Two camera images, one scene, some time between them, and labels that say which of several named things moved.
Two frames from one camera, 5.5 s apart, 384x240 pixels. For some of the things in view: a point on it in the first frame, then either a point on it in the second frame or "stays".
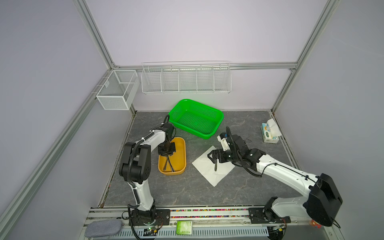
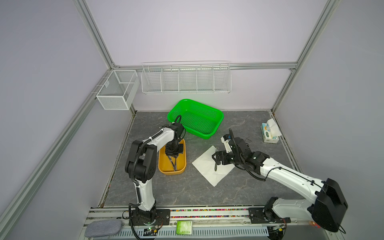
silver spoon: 164,166 to 170,158
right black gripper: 220,152 stays
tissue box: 270,131 stays
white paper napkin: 206,165 stays
